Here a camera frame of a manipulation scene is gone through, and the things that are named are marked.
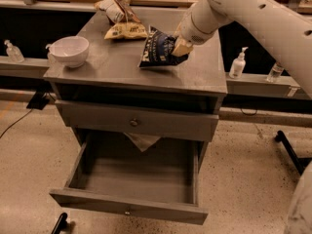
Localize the blue chip bag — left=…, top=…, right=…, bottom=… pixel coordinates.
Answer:
left=139, top=25, right=188, bottom=68

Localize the clear pump sanitizer bottle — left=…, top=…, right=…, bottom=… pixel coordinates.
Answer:
left=4, top=40, right=24, bottom=62

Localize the black handle at bottom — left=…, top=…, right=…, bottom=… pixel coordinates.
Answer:
left=51, top=213, right=68, bottom=234

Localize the white pump lotion bottle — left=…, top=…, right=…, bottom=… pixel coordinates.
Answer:
left=229, top=47, right=247, bottom=79

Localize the grey top drawer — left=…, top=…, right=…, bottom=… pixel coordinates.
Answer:
left=56, top=100, right=218, bottom=141

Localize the black power adapter box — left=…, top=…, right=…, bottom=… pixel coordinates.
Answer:
left=26, top=92, right=50, bottom=110

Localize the clear plastic water bottle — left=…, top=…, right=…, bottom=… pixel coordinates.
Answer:
left=266, top=62, right=284, bottom=83

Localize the black floor cable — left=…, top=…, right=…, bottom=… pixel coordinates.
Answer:
left=0, top=108, right=33, bottom=139

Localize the white ceramic bowl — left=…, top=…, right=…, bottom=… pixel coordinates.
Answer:
left=47, top=36, right=90, bottom=67

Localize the open grey middle drawer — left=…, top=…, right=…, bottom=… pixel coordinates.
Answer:
left=50, top=131, right=208, bottom=225

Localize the grey wooden drawer cabinet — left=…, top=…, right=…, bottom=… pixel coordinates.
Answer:
left=42, top=6, right=228, bottom=154

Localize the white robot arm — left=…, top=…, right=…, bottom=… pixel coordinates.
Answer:
left=173, top=0, right=312, bottom=97

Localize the white paper under drawer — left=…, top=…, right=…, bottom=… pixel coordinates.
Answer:
left=125, top=133, right=160, bottom=152

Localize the yellow chip bag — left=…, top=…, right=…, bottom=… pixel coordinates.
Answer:
left=104, top=22, right=147, bottom=40

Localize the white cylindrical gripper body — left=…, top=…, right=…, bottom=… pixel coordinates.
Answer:
left=180, top=7, right=215, bottom=45

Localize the brown and white chip bag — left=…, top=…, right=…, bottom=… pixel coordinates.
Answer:
left=95, top=0, right=140, bottom=23

